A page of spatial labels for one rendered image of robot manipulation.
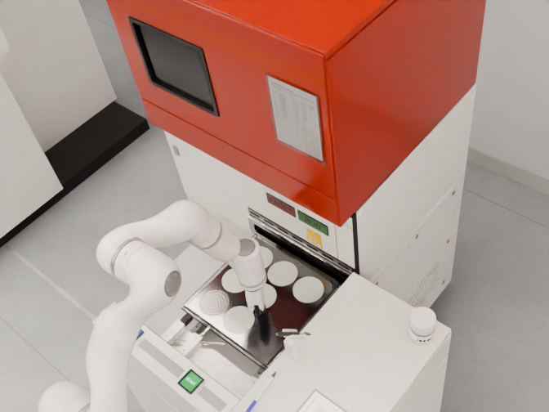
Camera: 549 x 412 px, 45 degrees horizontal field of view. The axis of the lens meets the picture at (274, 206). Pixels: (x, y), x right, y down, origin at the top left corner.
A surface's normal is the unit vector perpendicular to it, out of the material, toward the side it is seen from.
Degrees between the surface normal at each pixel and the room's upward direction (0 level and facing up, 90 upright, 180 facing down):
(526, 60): 90
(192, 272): 0
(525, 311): 0
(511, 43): 90
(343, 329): 0
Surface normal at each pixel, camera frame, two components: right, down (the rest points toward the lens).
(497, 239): -0.13, -0.65
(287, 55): -0.64, 0.63
